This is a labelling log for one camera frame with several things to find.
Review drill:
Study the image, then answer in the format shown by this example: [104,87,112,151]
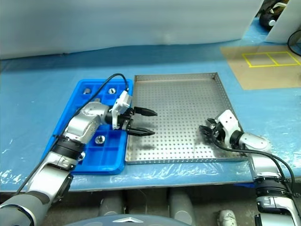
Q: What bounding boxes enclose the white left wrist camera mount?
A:
[111,90,132,130]

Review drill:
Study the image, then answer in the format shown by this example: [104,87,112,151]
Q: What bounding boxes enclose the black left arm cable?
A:
[15,73,129,196]

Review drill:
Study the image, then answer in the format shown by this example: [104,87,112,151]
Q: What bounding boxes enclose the grey-blue robot torso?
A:
[62,213,189,226]

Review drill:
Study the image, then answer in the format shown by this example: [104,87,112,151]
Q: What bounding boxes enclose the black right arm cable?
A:
[211,131,298,198]

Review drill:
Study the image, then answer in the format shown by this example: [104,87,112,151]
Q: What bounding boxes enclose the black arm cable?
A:
[15,73,129,196]
[211,131,298,198]

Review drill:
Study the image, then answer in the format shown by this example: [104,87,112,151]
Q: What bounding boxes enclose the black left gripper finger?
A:
[134,106,158,118]
[128,127,156,137]

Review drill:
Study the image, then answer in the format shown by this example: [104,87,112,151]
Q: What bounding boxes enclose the dark grey rounded shape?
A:
[100,196,124,216]
[168,190,196,224]

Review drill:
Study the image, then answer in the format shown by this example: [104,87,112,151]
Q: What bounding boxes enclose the blue plastic table cover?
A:
[0,39,301,193]

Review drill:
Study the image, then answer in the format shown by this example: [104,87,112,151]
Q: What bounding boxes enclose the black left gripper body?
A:
[117,107,136,131]

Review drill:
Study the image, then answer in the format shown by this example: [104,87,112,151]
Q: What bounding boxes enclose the perforated steel tray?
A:
[124,72,249,165]

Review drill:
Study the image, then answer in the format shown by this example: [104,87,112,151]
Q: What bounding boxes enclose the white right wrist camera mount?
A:
[216,109,240,144]

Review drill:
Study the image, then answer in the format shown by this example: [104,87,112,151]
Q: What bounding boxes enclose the brown mat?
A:
[220,45,301,90]

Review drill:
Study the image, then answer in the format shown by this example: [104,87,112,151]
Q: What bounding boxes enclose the yellow tape outline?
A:
[242,51,301,68]

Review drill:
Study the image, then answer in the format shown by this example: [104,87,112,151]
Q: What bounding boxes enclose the white crumpled object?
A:
[217,209,237,226]

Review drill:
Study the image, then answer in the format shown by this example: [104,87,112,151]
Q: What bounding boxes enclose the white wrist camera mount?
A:
[216,109,240,144]
[111,90,132,130]

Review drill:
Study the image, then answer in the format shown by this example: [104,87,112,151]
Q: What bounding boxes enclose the white backdrop board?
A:
[265,0,301,43]
[0,0,265,61]

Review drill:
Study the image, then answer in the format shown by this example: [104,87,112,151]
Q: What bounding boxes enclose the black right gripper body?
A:
[211,122,226,142]

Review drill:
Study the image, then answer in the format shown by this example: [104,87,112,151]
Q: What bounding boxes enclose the black hoop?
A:
[287,29,301,57]

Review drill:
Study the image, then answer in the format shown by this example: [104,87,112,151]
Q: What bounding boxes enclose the blue compartment tray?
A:
[40,79,134,175]

